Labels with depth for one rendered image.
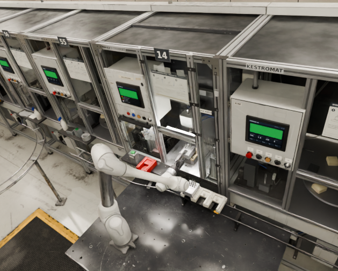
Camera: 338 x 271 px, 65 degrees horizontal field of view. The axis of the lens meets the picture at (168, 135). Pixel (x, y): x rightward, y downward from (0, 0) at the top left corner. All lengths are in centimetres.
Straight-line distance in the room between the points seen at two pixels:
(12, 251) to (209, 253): 239
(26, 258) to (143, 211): 161
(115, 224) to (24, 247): 175
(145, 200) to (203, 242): 67
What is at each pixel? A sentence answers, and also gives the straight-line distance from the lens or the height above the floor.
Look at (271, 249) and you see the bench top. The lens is 229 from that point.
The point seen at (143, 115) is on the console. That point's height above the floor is 145.
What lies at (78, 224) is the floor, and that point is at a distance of 358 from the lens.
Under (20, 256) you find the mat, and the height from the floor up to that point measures 1.
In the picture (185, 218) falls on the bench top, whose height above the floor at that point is 68.
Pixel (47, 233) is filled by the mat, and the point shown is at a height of 1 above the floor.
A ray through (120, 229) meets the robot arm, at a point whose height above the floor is 92.
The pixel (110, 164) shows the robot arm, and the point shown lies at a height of 149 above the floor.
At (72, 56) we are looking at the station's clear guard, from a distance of 262.
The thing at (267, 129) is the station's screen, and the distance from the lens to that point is 168.
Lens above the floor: 268
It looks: 39 degrees down
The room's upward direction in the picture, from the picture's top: 11 degrees counter-clockwise
